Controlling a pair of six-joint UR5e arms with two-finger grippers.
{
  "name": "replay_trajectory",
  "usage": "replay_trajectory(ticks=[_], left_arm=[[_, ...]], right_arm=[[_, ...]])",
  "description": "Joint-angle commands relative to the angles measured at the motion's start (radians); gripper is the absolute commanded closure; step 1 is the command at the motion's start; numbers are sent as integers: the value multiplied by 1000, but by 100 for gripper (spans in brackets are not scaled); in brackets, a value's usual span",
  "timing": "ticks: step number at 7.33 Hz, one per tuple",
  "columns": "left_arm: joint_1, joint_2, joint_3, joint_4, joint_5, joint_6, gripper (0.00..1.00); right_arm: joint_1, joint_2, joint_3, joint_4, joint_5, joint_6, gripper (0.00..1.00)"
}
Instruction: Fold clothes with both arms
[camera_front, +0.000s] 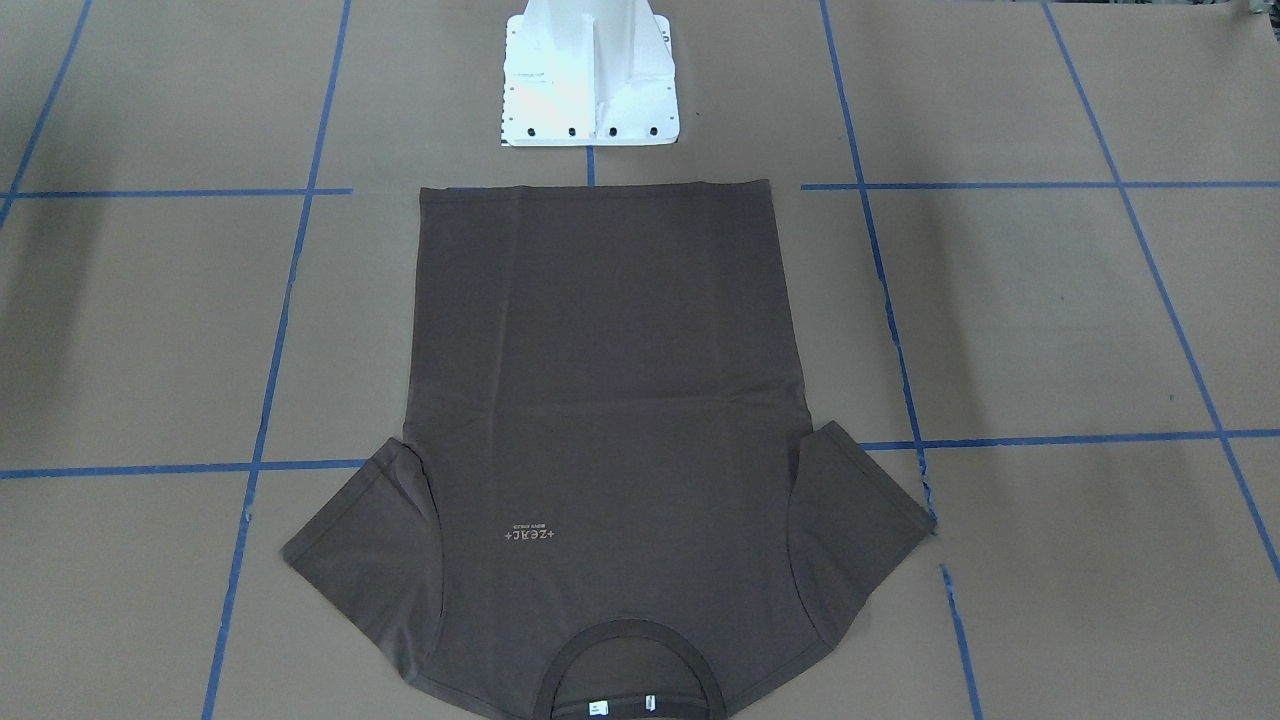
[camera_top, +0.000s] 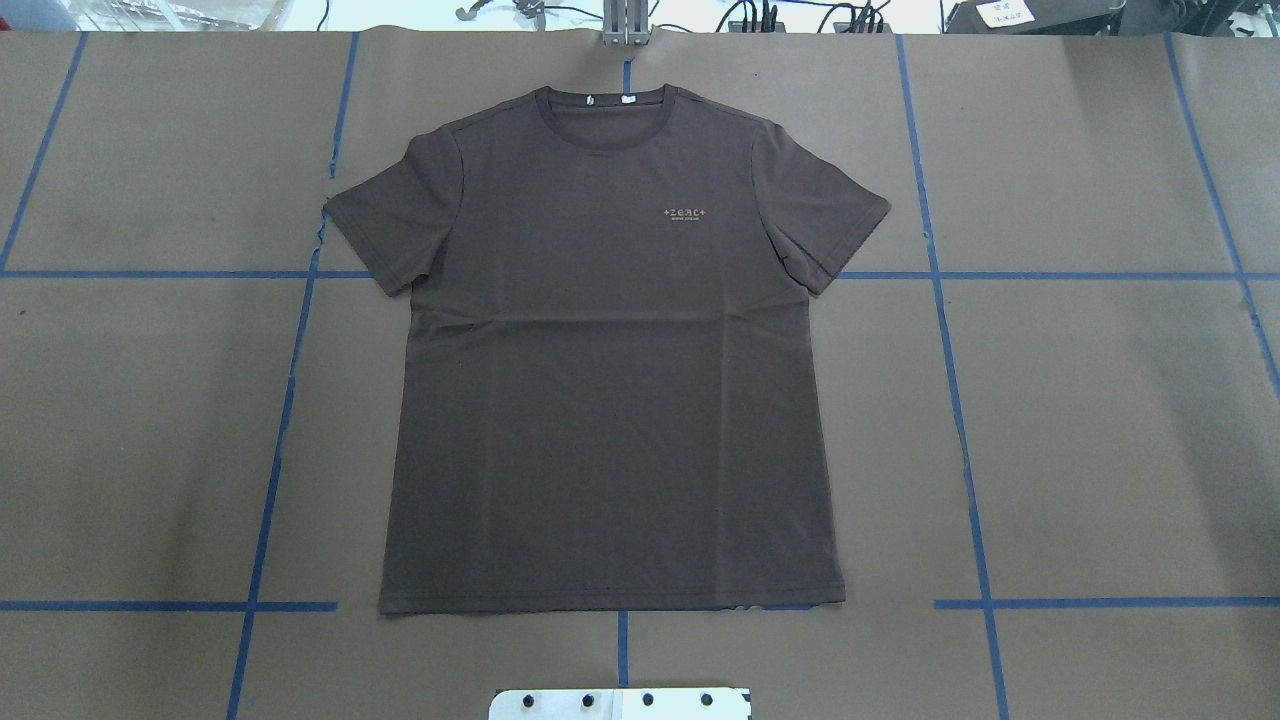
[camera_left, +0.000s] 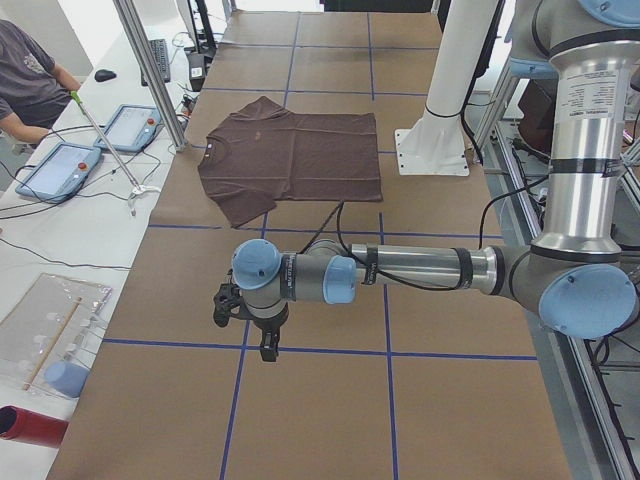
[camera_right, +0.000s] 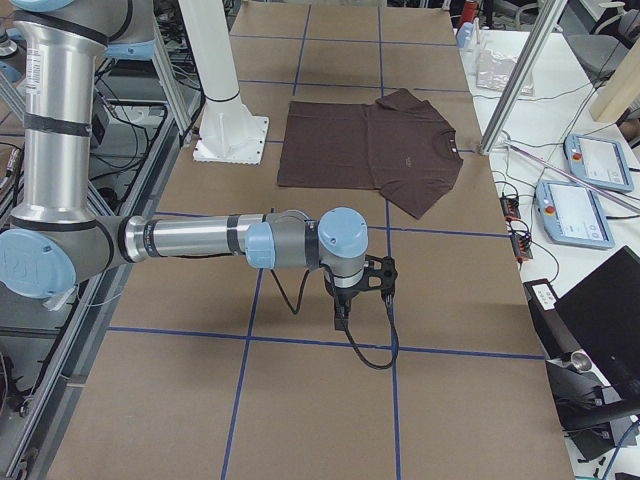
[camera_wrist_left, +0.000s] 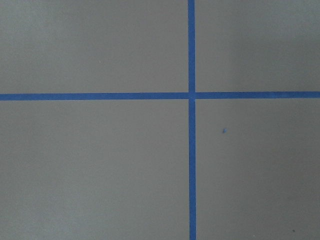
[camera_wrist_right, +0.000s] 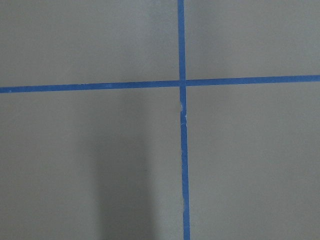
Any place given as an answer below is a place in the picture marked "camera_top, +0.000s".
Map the aluminium frame post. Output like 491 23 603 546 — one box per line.
602 0 653 47

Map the dark brown t-shirt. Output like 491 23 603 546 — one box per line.
324 85 892 618

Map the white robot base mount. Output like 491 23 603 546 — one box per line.
486 687 755 719

